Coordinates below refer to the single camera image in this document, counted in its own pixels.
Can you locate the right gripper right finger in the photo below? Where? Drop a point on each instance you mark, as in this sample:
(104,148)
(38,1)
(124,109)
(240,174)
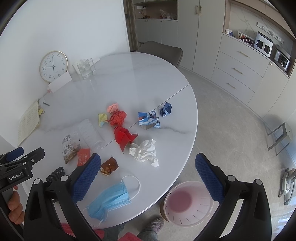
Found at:
(254,219)

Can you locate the person's left hand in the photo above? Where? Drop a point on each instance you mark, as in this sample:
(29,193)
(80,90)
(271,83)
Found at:
(16,214)

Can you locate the grey metal stool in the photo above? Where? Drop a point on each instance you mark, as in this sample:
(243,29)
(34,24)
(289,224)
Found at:
(283,133)

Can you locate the white pink trash bin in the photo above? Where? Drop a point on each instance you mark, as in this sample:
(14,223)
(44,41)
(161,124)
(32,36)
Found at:
(187,204)

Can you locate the white card box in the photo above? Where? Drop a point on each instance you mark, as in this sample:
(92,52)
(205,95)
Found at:
(59,82)

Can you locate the dark blue paper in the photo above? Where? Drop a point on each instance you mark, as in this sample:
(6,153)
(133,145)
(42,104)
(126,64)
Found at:
(165,110)

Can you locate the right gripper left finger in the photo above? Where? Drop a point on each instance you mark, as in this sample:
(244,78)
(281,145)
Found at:
(41,219)

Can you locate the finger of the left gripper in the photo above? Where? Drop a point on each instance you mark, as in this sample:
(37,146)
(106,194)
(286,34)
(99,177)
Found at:
(31,158)
(14,154)

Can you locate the white tissue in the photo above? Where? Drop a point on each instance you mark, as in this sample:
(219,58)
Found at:
(145,152)

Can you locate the clear snack bag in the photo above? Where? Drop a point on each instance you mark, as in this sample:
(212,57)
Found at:
(71,146)

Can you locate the white countertop appliance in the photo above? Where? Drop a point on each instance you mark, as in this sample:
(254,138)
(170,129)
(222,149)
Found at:
(263,44)

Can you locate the silver toaster oven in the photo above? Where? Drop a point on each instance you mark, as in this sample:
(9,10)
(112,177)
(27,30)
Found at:
(282,59)

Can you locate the blue face mask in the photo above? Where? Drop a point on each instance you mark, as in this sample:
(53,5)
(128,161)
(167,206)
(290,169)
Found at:
(112,198)

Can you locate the orange-red paper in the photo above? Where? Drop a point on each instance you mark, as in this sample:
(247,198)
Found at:
(117,118)

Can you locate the drawer cabinet unit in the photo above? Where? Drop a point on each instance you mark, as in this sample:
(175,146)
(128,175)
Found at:
(239,69)

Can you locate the red snack packet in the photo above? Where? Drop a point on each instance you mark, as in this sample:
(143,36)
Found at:
(83,156)

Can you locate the yellow paper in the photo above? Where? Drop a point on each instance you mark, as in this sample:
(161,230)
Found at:
(102,119)

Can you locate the grey dining chair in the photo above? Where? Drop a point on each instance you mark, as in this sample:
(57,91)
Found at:
(171,54)

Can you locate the clear glass cup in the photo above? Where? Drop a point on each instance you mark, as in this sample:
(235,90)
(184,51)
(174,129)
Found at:
(85,68)

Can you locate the brown candy wrapper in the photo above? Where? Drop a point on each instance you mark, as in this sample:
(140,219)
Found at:
(109,166)

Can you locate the black mesh object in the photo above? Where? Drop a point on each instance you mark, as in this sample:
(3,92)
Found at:
(56,175)

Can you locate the round white wall clock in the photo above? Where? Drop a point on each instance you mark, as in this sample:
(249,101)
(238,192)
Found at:
(53,65)

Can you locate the pink paper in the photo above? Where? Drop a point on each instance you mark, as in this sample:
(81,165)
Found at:
(112,108)

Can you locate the spice rack with jars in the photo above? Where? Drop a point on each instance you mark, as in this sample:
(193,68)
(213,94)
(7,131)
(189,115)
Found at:
(245,38)

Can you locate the beige calendar notebook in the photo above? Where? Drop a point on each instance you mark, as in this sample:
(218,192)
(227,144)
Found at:
(29,121)

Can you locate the blue white wrapper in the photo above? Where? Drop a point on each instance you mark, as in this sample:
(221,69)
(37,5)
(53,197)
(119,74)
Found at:
(148,120)

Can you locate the person's slippered foot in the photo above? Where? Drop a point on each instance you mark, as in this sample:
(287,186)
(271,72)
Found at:
(155,225)

